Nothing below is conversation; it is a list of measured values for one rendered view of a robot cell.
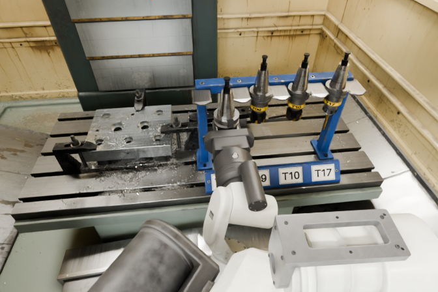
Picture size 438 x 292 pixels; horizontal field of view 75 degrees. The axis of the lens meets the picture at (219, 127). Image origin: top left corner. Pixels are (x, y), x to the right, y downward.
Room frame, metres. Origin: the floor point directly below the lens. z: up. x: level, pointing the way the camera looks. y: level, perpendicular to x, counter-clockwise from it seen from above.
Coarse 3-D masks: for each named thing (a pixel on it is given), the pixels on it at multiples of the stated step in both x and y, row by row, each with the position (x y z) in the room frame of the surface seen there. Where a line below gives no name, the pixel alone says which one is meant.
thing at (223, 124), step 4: (216, 112) 0.56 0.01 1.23; (236, 112) 0.56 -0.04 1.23; (216, 116) 0.54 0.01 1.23; (236, 116) 0.54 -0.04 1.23; (216, 120) 0.53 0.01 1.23; (220, 120) 0.53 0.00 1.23; (224, 120) 0.53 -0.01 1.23; (228, 120) 0.53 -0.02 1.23; (232, 120) 0.53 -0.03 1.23; (236, 120) 0.53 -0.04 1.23; (216, 124) 0.53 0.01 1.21; (220, 124) 0.53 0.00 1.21; (224, 124) 0.52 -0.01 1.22; (228, 124) 0.53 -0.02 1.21; (232, 124) 0.53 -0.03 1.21; (236, 124) 0.53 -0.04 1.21; (220, 128) 0.52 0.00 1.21; (224, 128) 0.52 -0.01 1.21
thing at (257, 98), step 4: (252, 88) 0.67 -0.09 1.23; (252, 92) 0.65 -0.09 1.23; (252, 96) 0.64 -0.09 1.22; (256, 96) 0.63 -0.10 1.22; (260, 96) 0.64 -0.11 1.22; (264, 96) 0.64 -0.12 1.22; (268, 96) 0.63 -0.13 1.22; (252, 100) 0.64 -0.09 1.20; (256, 100) 0.64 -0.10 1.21; (260, 100) 0.64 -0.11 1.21; (264, 100) 0.64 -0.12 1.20; (268, 100) 0.64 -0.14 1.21
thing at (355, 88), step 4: (348, 80) 0.73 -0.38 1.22; (352, 80) 0.73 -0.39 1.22; (356, 80) 0.73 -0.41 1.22; (348, 84) 0.70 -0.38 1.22; (352, 84) 0.70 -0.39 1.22; (356, 84) 0.70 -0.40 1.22; (360, 84) 0.71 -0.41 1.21; (352, 88) 0.68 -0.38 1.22; (356, 88) 0.68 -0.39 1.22; (360, 88) 0.68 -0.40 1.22; (348, 92) 0.67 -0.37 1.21; (352, 92) 0.66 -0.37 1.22; (356, 92) 0.66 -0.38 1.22; (360, 92) 0.67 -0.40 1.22; (364, 92) 0.67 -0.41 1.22
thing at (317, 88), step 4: (308, 84) 0.70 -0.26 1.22; (312, 84) 0.70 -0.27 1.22; (316, 84) 0.70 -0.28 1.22; (320, 84) 0.70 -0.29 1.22; (312, 88) 0.68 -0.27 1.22; (316, 88) 0.68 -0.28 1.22; (320, 88) 0.68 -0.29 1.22; (324, 88) 0.68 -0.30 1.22; (312, 92) 0.66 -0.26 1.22; (316, 92) 0.66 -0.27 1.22; (320, 92) 0.66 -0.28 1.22; (324, 92) 0.66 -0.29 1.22; (316, 96) 0.65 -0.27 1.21; (320, 96) 0.64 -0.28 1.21; (324, 96) 0.65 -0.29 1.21
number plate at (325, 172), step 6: (312, 168) 0.61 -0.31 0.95; (318, 168) 0.61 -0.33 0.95; (324, 168) 0.62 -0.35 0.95; (330, 168) 0.62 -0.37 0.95; (312, 174) 0.60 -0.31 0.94; (318, 174) 0.60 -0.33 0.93; (324, 174) 0.60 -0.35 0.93; (330, 174) 0.60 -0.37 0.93; (312, 180) 0.59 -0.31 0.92; (318, 180) 0.59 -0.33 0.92; (324, 180) 0.59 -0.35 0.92
